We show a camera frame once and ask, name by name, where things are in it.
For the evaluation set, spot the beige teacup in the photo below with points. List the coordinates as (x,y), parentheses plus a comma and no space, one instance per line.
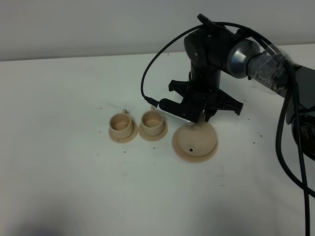
(123,116)
(152,117)

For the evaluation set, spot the beige cup saucer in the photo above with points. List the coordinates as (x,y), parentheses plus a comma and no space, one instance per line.
(123,132)
(153,134)

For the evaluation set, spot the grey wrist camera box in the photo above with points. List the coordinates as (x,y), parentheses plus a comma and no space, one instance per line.
(186,110)

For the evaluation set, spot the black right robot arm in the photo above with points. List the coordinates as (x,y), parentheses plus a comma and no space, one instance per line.
(212,49)

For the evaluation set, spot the beige left teacup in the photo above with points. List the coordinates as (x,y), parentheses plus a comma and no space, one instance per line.
(123,116)

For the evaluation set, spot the beige left cup saucer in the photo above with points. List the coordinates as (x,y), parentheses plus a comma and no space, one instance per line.
(123,132)

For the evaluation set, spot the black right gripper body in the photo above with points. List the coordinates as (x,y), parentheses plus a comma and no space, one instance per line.
(213,100)

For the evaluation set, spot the beige teapot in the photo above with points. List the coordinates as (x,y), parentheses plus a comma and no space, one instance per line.
(195,143)

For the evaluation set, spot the beige right cup saucer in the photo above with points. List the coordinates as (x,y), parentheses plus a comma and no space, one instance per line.
(153,134)

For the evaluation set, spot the beige right teacup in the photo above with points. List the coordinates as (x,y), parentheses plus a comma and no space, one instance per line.
(152,117)

